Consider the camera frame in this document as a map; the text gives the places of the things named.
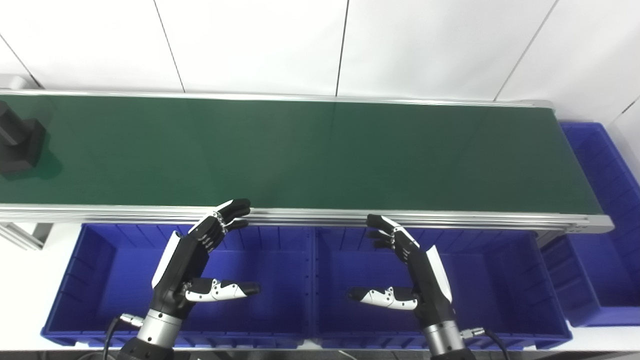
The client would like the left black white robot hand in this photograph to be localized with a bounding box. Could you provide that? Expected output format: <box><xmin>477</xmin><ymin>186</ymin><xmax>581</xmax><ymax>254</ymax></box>
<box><xmin>151</xmin><ymin>198</ymin><xmax>261</xmax><ymax>318</ymax></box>

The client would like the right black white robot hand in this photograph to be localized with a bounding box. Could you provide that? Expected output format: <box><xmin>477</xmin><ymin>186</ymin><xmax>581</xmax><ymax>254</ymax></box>
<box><xmin>347</xmin><ymin>214</ymin><xmax>457</xmax><ymax>328</ymax></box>

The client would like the black cylinder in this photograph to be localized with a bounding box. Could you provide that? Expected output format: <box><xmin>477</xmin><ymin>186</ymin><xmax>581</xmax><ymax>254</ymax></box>
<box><xmin>0</xmin><ymin>100</ymin><xmax>47</xmax><ymax>175</ymax></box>

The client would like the blue plastic bin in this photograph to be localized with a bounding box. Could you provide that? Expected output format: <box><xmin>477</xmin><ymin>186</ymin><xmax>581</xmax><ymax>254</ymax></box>
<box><xmin>41</xmin><ymin>223</ymin><xmax>316</xmax><ymax>349</ymax></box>
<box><xmin>305</xmin><ymin>226</ymin><xmax>573</xmax><ymax>351</ymax></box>
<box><xmin>540</xmin><ymin>121</ymin><xmax>640</xmax><ymax>328</ymax></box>

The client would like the green conveyor belt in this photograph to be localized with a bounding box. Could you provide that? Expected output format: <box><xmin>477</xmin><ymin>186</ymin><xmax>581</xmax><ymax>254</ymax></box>
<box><xmin>0</xmin><ymin>89</ymin><xmax>615</xmax><ymax>236</ymax></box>
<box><xmin>0</xmin><ymin>94</ymin><xmax>603</xmax><ymax>216</ymax></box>

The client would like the aluminium conveyor leg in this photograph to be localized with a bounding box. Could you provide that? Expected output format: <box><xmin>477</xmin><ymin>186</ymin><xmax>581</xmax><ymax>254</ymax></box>
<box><xmin>0</xmin><ymin>222</ymin><xmax>53</xmax><ymax>251</ymax></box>
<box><xmin>535</xmin><ymin>231</ymin><xmax>567</xmax><ymax>248</ymax></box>

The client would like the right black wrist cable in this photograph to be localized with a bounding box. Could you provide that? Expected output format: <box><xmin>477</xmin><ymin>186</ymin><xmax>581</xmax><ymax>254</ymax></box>
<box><xmin>461</xmin><ymin>327</ymin><xmax>511</xmax><ymax>360</ymax></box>

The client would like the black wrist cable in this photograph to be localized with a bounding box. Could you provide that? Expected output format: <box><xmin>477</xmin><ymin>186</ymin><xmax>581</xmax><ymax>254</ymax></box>
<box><xmin>102</xmin><ymin>313</ymin><xmax>144</xmax><ymax>360</ymax></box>
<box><xmin>461</xmin><ymin>327</ymin><xmax>511</xmax><ymax>360</ymax></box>

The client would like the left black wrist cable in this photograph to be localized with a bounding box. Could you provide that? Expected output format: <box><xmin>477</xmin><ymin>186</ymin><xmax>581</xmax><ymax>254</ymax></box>
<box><xmin>102</xmin><ymin>313</ymin><xmax>144</xmax><ymax>360</ymax></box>

